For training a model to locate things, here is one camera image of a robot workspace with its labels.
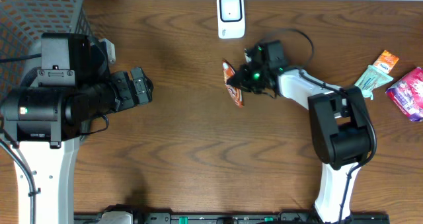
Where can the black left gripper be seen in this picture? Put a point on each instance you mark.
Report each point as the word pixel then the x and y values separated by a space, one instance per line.
pixel 139 86

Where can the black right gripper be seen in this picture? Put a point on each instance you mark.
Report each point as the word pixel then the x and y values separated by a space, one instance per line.
pixel 239 79

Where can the brown orange snack bar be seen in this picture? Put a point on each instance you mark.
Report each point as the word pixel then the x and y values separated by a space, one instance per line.
pixel 235 93

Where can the teal snack wrapper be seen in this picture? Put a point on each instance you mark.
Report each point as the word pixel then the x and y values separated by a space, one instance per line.
pixel 371 79

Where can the small orange box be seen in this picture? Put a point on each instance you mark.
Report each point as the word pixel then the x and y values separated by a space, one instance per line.
pixel 386 61

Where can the red purple snack packet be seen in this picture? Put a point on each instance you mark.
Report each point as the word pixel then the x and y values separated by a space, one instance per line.
pixel 406 93

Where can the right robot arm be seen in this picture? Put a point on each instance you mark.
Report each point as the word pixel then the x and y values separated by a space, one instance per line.
pixel 342 134

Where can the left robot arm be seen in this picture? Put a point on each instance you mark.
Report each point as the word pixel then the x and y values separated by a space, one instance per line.
pixel 43 119

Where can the white barcode scanner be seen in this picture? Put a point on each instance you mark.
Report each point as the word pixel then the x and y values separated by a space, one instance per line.
pixel 231 19

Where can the grey plastic mesh basket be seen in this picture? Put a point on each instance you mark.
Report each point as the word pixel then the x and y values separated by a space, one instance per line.
pixel 23 23

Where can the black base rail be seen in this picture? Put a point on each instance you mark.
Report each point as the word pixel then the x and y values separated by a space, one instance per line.
pixel 283 217

